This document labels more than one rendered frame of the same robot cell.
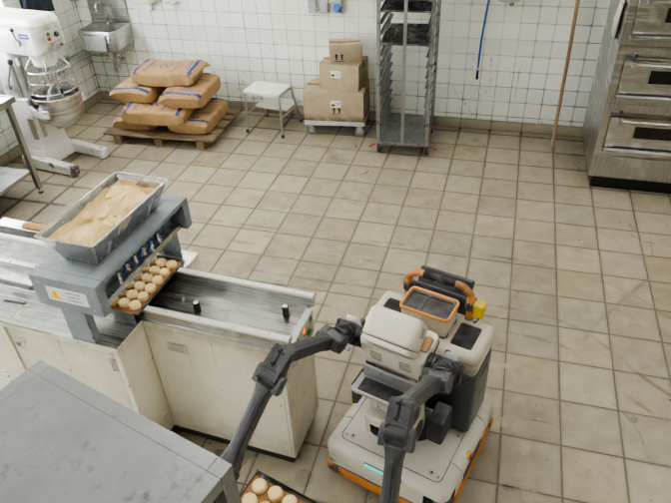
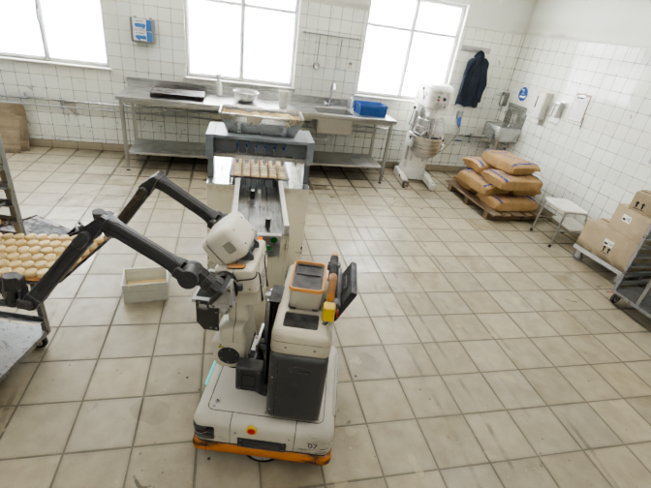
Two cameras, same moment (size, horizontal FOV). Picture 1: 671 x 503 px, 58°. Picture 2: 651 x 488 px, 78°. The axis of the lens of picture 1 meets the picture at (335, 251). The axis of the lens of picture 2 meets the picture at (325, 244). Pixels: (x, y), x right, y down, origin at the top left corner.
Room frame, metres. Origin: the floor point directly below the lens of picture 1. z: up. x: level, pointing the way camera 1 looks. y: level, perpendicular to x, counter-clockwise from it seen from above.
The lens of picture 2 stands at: (1.17, -1.68, 1.92)
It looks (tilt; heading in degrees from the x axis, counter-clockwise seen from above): 29 degrees down; 57
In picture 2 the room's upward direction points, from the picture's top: 9 degrees clockwise
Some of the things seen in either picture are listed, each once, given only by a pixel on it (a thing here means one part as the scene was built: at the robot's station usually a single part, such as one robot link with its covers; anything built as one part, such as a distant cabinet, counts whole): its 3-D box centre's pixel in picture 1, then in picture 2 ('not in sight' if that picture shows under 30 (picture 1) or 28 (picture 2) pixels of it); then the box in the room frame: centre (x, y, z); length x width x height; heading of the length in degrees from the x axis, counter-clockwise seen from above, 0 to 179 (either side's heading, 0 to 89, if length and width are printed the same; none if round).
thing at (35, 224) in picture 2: not in sight; (37, 233); (0.69, 2.08, 0.01); 0.60 x 0.40 x 0.03; 126
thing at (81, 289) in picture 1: (123, 261); (260, 155); (2.24, 0.99, 1.01); 0.72 x 0.33 x 0.34; 160
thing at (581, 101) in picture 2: not in sight; (578, 109); (6.43, 1.25, 1.37); 0.27 x 0.02 x 0.40; 73
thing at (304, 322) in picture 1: (301, 336); (259, 244); (1.94, 0.17, 0.77); 0.24 x 0.04 x 0.14; 160
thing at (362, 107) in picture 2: not in sight; (370, 108); (4.59, 2.97, 0.95); 0.40 x 0.30 x 0.14; 166
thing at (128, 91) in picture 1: (145, 85); (491, 165); (6.00, 1.86, 0.47); 0.72 x 0.42 x 0.17; 163
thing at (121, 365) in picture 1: (76, 333); (256, 203); (2.40, 1.43, 0.42); 1.28 x 0.72 x 0.84; 70
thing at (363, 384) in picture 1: (386, 393); (218, 293); (1.60, -0.18, 0.75); 0.28 x 0.16 x 0.22; 58
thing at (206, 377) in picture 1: (238, 368); (256, 259); (2.06, 0.51, 0.45); 0.70 x 0.34 x 0.90; 70
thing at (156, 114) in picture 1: (160, 109); (483, 181); (5.70, 1.68, 0.32); 0.72 x 0.42 x 0.17; 77
